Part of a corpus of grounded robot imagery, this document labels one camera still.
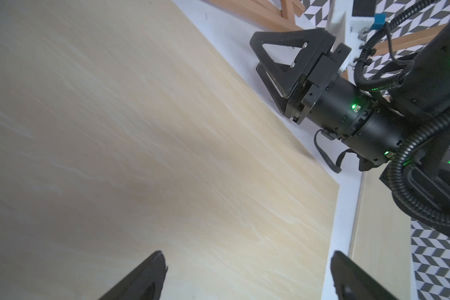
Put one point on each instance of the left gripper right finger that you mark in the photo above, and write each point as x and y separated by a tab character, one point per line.
352	283

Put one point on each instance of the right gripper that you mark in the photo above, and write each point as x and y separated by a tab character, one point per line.
324	97

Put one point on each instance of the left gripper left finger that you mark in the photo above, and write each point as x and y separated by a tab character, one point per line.
145	282

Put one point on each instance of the wooden easel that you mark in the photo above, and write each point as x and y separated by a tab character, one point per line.
267	16

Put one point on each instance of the plywood board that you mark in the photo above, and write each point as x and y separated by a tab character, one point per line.
381	239
124	132

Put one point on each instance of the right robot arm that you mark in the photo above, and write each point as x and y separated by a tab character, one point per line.
399	118

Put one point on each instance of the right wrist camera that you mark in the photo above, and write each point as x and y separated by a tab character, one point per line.
350	21

